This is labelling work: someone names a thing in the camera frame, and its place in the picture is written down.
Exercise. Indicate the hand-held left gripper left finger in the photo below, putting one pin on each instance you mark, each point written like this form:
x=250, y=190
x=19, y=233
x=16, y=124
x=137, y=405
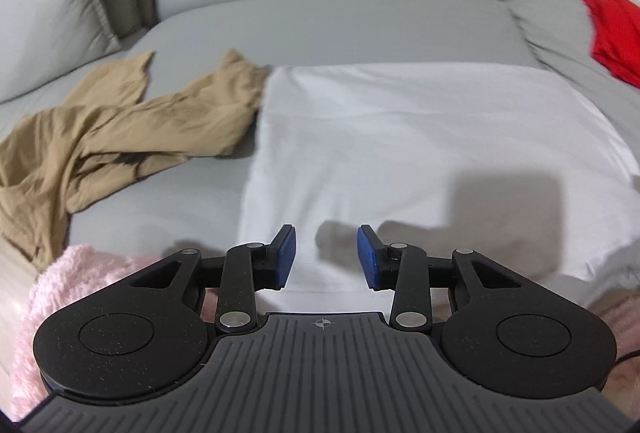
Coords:
x=285, y=260

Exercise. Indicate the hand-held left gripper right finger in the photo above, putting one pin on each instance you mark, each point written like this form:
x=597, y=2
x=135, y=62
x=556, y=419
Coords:
x=367, y=263

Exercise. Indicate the white shirt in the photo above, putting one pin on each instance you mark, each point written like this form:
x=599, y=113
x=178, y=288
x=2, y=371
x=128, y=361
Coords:
x=425, y=138

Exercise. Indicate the pink fluffy cloth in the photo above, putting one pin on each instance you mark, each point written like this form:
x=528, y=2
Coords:
x=60, y=288

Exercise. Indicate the tan garment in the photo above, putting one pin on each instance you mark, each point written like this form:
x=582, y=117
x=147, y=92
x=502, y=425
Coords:
x=90, y=138

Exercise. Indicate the grey sofa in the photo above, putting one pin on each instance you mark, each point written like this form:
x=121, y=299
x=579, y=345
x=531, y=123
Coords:
x=330, y=23

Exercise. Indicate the red cloth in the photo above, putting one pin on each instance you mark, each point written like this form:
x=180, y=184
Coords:
x=617, y=38

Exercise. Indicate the grey ruffled cushion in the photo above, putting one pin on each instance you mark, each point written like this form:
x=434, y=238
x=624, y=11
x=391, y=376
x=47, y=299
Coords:
x=45, y=3

